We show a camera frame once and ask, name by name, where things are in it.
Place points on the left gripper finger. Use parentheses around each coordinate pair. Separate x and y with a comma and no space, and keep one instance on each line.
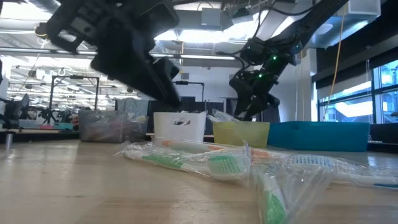
(133,74)
(168,70)

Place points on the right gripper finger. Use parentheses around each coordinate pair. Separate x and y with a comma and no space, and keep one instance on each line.
(244,109)
(267,109)

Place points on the blue toothbrush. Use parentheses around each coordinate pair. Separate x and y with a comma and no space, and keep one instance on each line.
(311,160)
(222,115)

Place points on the green toothbrush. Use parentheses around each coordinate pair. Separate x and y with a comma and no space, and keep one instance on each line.
(273,208)
(224,166)

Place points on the orange toothbrush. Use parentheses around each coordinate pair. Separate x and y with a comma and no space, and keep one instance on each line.
(186,144)

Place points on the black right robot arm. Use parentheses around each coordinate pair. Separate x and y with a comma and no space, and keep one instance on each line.
(314,21)

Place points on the yellow plastic bin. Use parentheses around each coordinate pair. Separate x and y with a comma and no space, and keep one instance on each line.
(241,135)

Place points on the dark office partition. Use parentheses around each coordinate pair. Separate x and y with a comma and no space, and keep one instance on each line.
(133,107)

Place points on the long ceiling light bar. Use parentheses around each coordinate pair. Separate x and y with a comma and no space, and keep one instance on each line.
(205,57)

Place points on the teal plastic bin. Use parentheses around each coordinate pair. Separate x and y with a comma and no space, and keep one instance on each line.
(317,137)

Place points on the grey transparent plastic bin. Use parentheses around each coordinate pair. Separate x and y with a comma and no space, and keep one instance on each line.
(105,127)

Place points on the white plastic bin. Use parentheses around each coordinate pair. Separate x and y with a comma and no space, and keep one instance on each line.
(180,132)

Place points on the window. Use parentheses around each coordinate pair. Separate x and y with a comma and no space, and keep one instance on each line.
(351,109)

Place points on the office chair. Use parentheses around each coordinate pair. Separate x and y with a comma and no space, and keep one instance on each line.
(17,109)

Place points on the black gantry frame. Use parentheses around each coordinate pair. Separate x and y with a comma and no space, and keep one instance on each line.
(76,77)
(189,82)

